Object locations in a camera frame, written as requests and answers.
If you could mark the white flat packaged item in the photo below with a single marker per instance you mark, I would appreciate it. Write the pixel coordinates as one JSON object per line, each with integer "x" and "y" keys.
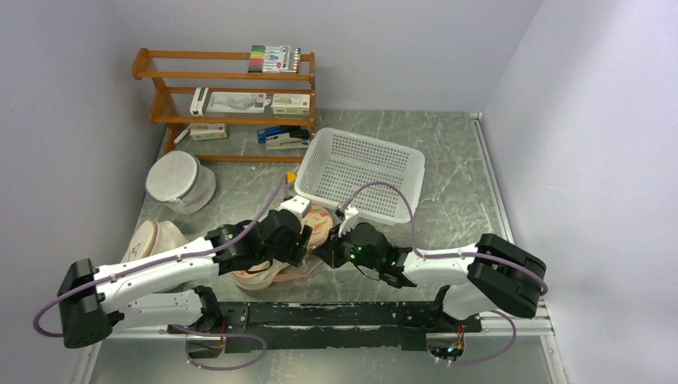
{"x": 237, "y": 102}

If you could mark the white perforated plastic basket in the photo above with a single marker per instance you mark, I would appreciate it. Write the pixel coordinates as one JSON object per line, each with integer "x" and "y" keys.
{"x": 337, "y": 163}

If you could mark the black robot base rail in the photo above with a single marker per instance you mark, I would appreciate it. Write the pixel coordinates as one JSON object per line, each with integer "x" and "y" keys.
{"x": 304, "y": 326}

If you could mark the small yellow block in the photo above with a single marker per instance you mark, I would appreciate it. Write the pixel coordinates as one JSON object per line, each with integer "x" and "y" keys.
{"x": 290, "y": 177}

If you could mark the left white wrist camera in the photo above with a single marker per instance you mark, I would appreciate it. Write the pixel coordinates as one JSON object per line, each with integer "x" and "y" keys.
{"x": 298, "y": 206}

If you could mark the coloured marker pen set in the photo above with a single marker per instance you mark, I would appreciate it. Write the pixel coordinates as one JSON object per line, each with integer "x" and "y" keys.
{"x": 274, "y": 59}

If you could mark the grey black stapler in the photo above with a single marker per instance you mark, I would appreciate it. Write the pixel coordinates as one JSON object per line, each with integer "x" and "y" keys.
{"x": 293, "y": 140}

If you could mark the green white small box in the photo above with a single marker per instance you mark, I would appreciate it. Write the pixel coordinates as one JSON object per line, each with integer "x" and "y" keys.
{"x": 291, "y": 104}

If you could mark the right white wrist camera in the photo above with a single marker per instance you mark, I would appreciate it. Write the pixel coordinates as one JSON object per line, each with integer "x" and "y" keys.
{"x": 349, "y": 216}

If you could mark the white red marker pen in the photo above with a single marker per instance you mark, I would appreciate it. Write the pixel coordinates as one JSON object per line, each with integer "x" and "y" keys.
{"x": 181, "y": 136}

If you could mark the white cylindrical mesh laundry bag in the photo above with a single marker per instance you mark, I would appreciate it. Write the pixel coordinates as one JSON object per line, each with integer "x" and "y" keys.
{"x": 180, "y": 182}

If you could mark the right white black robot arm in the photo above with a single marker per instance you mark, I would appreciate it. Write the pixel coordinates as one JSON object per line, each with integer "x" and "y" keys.
{"x": 492, "y": 274}

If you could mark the floral pink mesh laundry bag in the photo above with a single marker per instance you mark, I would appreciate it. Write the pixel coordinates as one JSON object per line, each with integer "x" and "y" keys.
{"x": 267, "y": 273}

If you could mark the white box under shelf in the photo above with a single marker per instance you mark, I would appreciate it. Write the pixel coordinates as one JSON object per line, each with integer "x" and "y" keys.
{"x": 207, "y": 131}

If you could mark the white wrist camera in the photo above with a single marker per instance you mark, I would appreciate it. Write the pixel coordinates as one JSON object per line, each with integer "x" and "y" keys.
{"x": 349, "y": 216}
{"x": 298, "y": 206}

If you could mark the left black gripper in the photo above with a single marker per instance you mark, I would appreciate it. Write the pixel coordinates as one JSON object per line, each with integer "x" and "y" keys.
{"x": 289, "y": 254}

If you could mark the wooden three-tier shelf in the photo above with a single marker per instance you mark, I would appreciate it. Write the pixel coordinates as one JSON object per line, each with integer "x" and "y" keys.
{"x": 262, "y": 88}

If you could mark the blue stapler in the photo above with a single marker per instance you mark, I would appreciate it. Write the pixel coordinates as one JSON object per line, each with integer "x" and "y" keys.
{"x": 278, "y": 132}

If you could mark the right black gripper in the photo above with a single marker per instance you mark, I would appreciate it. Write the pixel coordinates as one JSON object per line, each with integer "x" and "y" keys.
{"x": 329, "y": 251}

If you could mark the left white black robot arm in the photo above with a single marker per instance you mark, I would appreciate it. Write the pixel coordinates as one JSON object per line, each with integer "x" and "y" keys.
{"x": 96, "y": 299}

